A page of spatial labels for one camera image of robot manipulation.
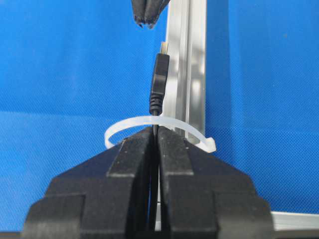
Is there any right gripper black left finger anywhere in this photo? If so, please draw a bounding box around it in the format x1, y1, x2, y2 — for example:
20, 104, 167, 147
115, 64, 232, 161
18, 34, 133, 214
21, 127, 155, 239

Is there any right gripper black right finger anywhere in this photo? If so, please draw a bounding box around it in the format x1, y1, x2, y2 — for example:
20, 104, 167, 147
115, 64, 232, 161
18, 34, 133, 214
158, 126, 274, 239

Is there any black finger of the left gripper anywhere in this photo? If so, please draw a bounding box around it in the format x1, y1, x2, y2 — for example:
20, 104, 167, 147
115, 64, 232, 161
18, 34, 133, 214
144, 0, 170, 29
131, 0, 147, 27

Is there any black usb cable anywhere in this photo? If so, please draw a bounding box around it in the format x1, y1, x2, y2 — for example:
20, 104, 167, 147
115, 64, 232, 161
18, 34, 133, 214
148, 41, 170, 239

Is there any white zip tie loop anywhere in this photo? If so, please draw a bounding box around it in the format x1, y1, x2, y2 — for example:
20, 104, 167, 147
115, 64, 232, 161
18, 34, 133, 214
104, 116, 217, 153

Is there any aluminium extrusion frame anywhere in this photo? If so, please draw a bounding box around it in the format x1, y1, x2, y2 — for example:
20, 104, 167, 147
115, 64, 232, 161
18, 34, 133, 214
163, 0, 319, 230

